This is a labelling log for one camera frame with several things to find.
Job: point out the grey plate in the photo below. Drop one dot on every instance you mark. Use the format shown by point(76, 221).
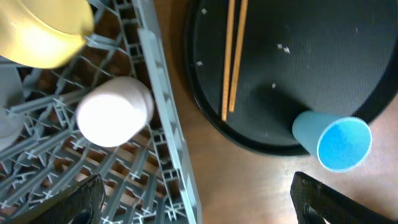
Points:
point(11, 95)

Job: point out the round black tray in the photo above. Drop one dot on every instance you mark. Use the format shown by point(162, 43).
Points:
point(336, 57)

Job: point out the wooden chopstick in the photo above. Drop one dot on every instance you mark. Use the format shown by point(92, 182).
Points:
point(227, 59)
point(238, 53)

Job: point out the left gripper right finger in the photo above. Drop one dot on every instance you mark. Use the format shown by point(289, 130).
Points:
point(315, 202)

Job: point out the grey dishwasher rack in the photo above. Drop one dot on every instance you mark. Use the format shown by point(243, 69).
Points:
point(148, 179)

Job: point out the yellow bowl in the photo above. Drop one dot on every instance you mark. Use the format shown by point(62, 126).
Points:
point(44, 33)

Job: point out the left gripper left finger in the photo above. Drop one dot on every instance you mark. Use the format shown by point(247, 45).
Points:
point(81, 203)

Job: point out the pink cup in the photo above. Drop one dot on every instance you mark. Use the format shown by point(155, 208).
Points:
point(115, 111)

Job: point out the blue cup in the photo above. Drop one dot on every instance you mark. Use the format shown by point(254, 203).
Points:
point(338, 143)

